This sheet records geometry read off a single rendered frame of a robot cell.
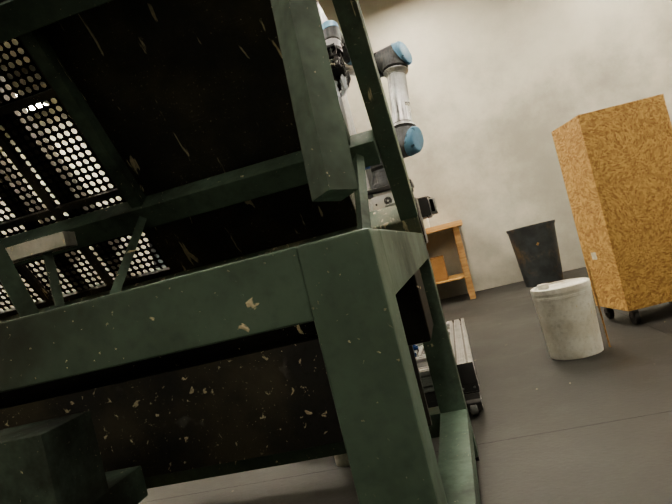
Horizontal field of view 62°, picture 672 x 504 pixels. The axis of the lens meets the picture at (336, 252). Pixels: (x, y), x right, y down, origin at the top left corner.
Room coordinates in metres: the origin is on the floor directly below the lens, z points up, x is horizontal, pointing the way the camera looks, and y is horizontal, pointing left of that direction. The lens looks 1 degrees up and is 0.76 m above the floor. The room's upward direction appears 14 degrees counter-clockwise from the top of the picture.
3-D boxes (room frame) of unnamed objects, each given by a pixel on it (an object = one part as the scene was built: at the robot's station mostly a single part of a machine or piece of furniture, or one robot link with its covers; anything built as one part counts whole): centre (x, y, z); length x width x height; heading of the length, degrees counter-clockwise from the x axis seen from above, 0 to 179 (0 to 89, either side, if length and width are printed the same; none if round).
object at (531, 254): (6.16, -2.15, 0.33); 0.52 x 0.52 x 0.65
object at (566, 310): (2.94, -1.11, 0.24); 0.32 x 0.30 x 0.47; 79
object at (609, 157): (3.39, -1.79, 0.63); 0.50 x 0.42 x 1.25; 89
